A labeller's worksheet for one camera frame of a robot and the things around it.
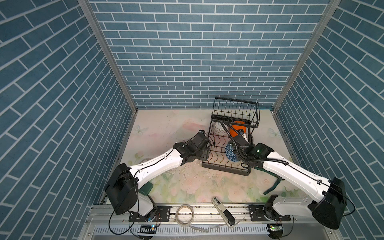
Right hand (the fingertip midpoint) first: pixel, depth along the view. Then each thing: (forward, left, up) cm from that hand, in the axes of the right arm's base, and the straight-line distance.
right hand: (241, 147), depth 80 cm
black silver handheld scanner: (-31, +7, -11) cm, 34 cm away
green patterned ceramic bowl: (+20, +11, -10) cm, 25 cm away
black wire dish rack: (+25, +2, -7) cm, 26 cm away
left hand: (-2, +20, -3) cm, 20 cm away
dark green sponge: (-21, +51, -15) cm, 57 cm away
